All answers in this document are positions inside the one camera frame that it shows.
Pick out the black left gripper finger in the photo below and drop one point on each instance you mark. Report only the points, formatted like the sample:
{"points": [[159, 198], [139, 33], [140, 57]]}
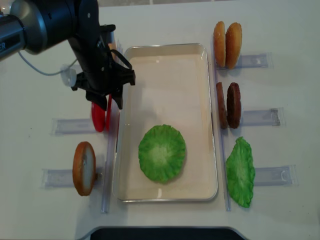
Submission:
{"points": [[97, 99], [118, 98]]}

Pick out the clear holder rail bread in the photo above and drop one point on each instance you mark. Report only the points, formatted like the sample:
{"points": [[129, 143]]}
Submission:
{"points": [[63, 178]]}

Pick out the tan bun slice outer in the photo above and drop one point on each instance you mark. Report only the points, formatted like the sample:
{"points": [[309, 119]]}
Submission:
{"points": [[233, 42]]}

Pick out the brown bread slice lower left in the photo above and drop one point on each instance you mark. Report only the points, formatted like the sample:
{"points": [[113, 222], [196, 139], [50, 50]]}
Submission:
{"points": [[84, 168]]}

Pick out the tan bun slice inner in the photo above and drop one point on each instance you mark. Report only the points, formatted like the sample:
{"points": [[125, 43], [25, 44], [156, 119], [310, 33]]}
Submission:
{"points": [[219, 44]]}

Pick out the clear holder rail bun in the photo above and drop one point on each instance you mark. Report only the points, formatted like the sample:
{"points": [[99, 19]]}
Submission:
{"points": [[254, 60]]}

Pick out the tan bun slice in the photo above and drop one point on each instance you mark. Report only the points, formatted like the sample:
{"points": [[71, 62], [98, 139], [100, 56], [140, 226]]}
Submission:
{"points": [[233, 42], [219, 44]]}

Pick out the clear holder rail lettuce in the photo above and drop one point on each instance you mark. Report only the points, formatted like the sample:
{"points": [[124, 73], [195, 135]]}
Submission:
{"points": [[276, 176]]}

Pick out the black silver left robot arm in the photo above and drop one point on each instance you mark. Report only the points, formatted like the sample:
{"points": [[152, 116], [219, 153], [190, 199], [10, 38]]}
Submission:
{"points": [[37, 25]]}

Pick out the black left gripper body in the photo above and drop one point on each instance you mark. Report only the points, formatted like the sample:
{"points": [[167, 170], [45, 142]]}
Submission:
{"points": [[104, 70]]}

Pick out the clear holder rail tomato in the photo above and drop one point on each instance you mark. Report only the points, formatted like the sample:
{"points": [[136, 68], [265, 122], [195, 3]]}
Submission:
{"points": [[72, 126]]}

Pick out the clear holder rail patty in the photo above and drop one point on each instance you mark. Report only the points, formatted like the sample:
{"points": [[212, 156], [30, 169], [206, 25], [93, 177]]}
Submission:
{"points": [[257, 118]]}

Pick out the white rectangular metal tray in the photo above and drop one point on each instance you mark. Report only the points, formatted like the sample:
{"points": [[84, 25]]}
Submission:
{"points": [[172, 87]]}

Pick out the dark brown meat patty outer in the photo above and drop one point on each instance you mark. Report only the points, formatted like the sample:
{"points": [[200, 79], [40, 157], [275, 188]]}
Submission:
{"points": [[233, 105]]}

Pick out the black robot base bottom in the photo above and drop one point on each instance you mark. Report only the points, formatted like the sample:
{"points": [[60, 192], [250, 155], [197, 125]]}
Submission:
{"points": [[165, 233]]}

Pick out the green lettuce leaf on tray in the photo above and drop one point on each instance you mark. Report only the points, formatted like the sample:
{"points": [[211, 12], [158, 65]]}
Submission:
{"points": [[162, 153]]}

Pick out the clear long strip left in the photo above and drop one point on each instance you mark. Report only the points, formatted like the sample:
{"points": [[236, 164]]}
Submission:
{"points": [[112, 137]]}

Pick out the clear long strip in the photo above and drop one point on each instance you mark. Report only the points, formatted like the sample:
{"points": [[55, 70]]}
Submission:
{"points": [[227, 200], [112, 137]]}

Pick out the green lettuce leaf in holder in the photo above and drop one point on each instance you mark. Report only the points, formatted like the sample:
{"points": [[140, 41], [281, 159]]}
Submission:
{"points": [[241, 173]]}

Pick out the clear long strip right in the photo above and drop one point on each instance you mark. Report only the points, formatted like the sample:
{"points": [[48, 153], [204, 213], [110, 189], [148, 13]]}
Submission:
{"points": [[227, 200]]}

